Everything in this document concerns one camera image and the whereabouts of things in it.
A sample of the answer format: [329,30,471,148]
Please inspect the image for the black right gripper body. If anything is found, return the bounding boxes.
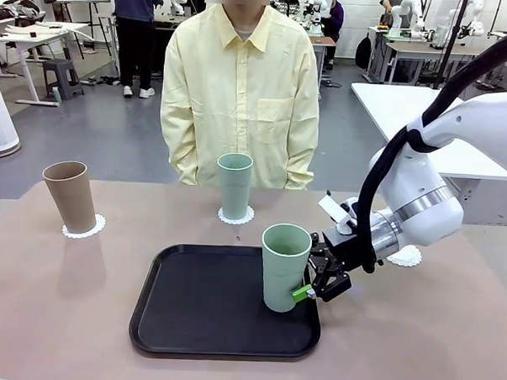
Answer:
[316,225,378,274]

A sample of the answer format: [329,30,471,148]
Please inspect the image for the mint green plastic cup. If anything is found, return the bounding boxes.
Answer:
[214,151,255,222]
[258,223,314,315]

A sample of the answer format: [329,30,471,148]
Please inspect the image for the white scalloped paper coaster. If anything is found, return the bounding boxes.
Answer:
[61,212,108,240]
[217,203,256,227]
[385,242,424,270]

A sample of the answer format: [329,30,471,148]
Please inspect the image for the brown plastic cup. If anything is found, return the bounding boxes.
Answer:
[40,159,100,235]

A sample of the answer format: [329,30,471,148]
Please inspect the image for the black plastic serving tray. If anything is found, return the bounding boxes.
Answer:
[127,240,326,362]

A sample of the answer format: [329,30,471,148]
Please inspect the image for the large white table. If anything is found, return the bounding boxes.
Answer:
[344,82,507,227]

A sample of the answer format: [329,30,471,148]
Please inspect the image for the person in yellow shirt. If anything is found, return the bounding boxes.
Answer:
[156,0,325,192]

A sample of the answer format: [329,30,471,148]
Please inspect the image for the black backpack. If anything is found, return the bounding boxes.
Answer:
[353,33,374,71]

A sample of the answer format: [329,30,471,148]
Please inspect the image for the grey-top background desk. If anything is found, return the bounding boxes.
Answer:
[364,25,495,90]

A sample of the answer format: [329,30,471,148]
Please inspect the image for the seated person in purple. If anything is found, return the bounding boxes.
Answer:
[321,0,346,72]

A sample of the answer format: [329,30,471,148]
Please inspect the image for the seated person in patterned sweater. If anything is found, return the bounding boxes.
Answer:
[274,0,301,16]

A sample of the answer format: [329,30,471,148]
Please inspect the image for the standing person in blue top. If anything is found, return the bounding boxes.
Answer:
[98,0,164,100]

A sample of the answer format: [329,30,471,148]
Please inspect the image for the grey plastic step stool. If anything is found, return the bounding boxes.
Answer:
[40,57,87,101]

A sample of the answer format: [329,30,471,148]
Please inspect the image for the white cylindrical air purifier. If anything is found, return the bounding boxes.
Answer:
[0,66,25,161]

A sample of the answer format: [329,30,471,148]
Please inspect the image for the white desk with clutter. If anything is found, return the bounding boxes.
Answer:
[0,18,90,108]

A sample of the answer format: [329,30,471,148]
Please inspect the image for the white foam tubes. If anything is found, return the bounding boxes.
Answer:
[3,18,73,39]

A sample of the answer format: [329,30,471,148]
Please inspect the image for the pile of dark clothes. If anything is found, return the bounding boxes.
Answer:
[0,0,47,22]

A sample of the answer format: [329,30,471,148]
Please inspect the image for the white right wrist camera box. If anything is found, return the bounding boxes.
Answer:
[316,193,361,237]

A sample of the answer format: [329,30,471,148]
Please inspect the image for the black camera stand pole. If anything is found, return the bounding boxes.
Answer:
[433,0,472,92]

